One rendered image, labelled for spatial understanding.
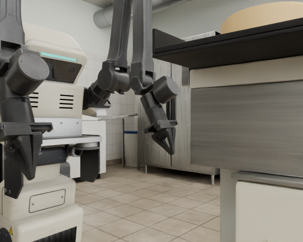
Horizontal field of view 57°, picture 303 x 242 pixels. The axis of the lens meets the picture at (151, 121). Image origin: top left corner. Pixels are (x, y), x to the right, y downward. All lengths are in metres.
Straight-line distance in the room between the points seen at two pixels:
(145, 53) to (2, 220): 0.66
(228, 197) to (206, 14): 5.02
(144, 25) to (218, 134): 0.78
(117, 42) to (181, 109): 3.10
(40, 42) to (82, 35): 4.50
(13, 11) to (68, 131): 0.42
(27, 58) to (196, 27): 4.77
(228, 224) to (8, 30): 0.55
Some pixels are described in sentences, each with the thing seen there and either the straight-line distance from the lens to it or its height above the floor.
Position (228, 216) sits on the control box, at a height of 0.80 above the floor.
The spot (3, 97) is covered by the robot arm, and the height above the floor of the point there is 0.91.
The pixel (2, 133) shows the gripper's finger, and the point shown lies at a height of 0.85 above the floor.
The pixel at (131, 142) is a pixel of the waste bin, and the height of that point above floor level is 0.46.
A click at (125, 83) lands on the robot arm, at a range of 1.00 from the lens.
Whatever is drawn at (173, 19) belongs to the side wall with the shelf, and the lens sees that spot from 5.58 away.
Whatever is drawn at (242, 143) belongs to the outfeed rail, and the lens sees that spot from 0.16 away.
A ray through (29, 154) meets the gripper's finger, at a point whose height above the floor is 0.81.
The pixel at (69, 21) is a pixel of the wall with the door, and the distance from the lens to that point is 5.26.
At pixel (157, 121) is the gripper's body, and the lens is 0.81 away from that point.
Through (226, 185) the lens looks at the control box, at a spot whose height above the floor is 0.82.
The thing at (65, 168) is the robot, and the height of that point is 0.66.
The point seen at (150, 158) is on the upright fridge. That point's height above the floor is 0.27.
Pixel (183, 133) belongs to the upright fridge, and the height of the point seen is 0.68.
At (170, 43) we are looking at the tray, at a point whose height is 0.91.
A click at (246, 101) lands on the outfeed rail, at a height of 0.88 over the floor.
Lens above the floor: 0.87
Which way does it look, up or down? level
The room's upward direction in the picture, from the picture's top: straight up
